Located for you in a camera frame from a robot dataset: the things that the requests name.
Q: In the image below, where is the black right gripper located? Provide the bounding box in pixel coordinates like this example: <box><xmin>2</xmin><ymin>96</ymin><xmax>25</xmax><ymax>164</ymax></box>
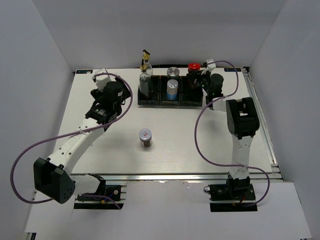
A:
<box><xmin>187</xmin><ymin>68</ymin><xmax>212</xmax><ymax>95</ymax></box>

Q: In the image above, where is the small brown spice jar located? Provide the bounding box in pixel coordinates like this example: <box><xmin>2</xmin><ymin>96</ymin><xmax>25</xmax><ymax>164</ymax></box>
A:
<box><xmin>186</xmin><ymin>62</ymin><xmax>201</xmax><ymax>89</ymax></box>

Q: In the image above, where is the glass bottle with brown sauce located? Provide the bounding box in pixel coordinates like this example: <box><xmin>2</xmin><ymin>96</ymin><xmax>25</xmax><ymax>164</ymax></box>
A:
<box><xmin>139</xmin><ymin>59</ymin><xmax>151</xmax><ymax>98</ymax></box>

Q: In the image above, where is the silver lid pink salt jar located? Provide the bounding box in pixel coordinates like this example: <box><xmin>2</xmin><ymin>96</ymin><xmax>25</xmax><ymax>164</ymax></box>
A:
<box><xmin>166</xmin><ymin>66</ymin><xmax>180</xmax><ymax>80</ymax></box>

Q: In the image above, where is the blue label spice jar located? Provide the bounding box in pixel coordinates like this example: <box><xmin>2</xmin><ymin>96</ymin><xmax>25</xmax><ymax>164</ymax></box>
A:
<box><xmin>166</xmin><ymin>79</ymin><xmax>179</xmax><ymax>100</ymax></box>

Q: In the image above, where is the red lid dark spice jar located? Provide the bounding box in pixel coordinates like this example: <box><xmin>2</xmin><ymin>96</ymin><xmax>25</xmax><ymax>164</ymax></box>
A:
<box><xmin>139</xmin><ymin>128</ymin><xmax>153</xmax><ymax>148</ymax></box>

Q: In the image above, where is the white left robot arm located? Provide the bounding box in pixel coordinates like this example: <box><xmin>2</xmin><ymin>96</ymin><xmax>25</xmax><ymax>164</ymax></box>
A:
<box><xmin>33</xmin><ymin>78</ymin><xmax>131</xmax><ymax>204</ymax></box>

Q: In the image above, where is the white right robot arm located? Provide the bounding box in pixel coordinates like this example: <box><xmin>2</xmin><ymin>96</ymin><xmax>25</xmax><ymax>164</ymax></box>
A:
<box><xmin>187</xmin><ymin>70</ymin><xmax>260</xmax><ymax>200</ymax></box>

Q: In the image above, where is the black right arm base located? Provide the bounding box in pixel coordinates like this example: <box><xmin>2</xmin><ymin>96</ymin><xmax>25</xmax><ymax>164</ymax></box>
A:
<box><xmin>203</xmin><ymin>184</ymin><xmax>258</xmax><ymax>213</ymax></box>

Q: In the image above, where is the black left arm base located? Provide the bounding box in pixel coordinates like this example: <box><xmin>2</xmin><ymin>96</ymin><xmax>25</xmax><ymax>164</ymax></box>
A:
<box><xmin>73</xmin><ymin>174</ymin><xmax>127</xmax><ymax>210</ymax></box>

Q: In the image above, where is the black three-compartment organizer tray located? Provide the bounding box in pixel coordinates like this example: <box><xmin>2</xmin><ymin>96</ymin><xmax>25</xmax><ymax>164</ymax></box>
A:
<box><xmin>137</xmin><ymin>75</ymin><xmax>204</xmax><ymax>107</ymax></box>

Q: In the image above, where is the blue logo sticker right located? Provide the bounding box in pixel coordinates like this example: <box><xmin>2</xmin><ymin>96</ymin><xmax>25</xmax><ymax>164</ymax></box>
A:
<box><xmin>224</xmin><ymin>67</ymin><xmax>242</xmax><ymax>72</ymax></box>

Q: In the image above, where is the blue logo sticker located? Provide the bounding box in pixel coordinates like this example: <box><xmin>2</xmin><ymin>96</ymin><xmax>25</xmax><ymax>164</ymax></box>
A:
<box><xmin>75</xmin><ymin>69</ymin><xmax>93</xmax><ymax>74</ymax></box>
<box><xmin>224</xmin><ymin>67</ymin><xmax>242</xmax><ymax>72</ymax></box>

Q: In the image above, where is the blue logo sticker left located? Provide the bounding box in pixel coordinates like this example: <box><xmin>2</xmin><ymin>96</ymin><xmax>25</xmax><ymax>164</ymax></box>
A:
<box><xmin>75</xmin><ymin>69</ymin><xmax>93</xmax><ymax>74</ymax></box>

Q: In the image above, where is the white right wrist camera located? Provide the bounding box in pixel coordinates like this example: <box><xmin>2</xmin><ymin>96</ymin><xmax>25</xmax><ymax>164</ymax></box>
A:
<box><xmin>202</xmin><ymin>58</ymin><xmax>216</xmax><ymax>74</ymax></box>

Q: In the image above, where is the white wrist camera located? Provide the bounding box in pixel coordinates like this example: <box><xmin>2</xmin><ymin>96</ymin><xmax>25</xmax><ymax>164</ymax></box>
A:
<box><xmin>202</xmin><ymin>58</ymin><xmax>216</xmax><ymax>74</ymax></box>
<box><xmin>91</xmin><ymin>68</ymin><xmax>111</xmax><ymax>92</ymax></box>

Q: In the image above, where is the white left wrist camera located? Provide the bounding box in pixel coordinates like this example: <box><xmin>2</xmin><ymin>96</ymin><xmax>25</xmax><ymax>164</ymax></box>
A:
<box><xmin>91</xmin><ymin>68</ymin><xmax>111</xmax><ymax>92</ymax></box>

